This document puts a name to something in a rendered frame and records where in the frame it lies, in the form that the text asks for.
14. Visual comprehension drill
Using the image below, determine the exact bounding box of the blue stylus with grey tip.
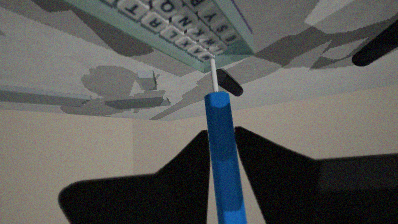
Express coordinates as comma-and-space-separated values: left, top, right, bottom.
204, 58, 248, 224

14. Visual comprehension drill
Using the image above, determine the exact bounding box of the black cylinder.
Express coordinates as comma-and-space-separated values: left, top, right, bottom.
352, 20, 398, 67
216, 69, 243, 97

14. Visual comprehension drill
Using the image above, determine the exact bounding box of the grey keyboard with keys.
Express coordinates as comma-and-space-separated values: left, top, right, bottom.
60, 0, 256, 74

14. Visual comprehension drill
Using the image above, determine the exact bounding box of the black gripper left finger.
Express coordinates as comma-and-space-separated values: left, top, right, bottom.
58, 130, 210, 224

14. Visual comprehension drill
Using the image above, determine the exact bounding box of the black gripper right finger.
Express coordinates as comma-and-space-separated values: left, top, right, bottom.
234, 126, 398, 224

